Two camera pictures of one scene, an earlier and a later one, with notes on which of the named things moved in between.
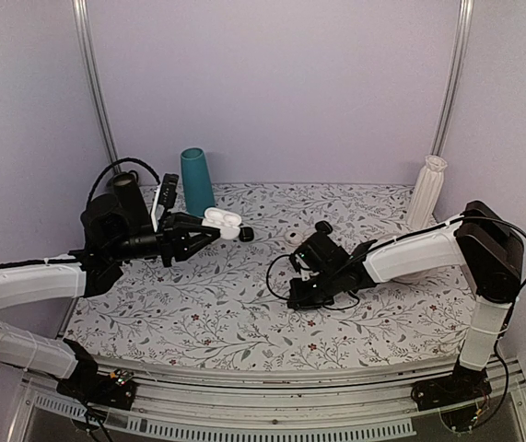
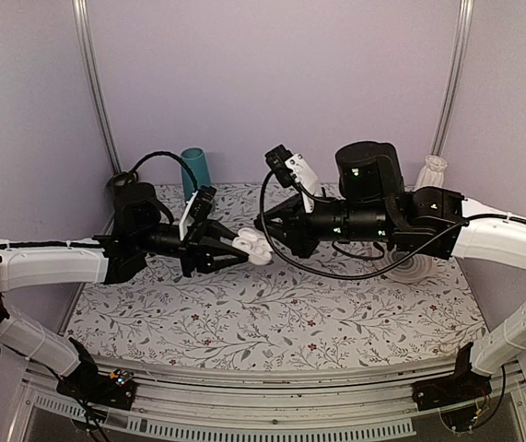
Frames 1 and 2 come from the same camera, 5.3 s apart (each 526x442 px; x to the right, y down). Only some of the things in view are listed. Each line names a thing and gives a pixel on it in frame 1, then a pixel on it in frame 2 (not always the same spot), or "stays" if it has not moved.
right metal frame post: (454, 78) stays
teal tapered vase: (199, 196) stays
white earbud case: (228, 223) to (255, 244)
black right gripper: (297, 298) to (300, 242)
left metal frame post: (84, 28) stays
